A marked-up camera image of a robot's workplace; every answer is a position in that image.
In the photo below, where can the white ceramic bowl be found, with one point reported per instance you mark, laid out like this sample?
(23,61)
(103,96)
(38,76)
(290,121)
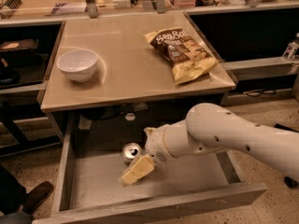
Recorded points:
(78,65)

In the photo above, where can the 7up soda can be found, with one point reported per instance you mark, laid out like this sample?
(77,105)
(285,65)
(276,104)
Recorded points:
(130,152)

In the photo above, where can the black office chair base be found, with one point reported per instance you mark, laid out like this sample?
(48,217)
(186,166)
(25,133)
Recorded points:
(289,182)

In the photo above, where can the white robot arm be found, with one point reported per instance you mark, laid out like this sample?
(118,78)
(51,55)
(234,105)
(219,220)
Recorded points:
(209,128)

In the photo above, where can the open grey wooden drawer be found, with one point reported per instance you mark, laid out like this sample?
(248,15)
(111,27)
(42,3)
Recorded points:
(88,190)

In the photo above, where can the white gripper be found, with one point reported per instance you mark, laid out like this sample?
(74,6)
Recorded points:
(154,144)

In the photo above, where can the sea salt chip bag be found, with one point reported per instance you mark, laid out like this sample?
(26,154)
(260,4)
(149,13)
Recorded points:
(188,59)

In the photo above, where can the brown leather shoe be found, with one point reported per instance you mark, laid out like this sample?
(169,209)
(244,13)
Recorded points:
(37,196)

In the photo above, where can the black spiral whisk tool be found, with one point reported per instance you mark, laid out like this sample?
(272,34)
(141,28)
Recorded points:
(8,8)

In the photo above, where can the grey counter cabinet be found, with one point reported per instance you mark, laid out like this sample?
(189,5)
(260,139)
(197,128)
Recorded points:
(129,69)

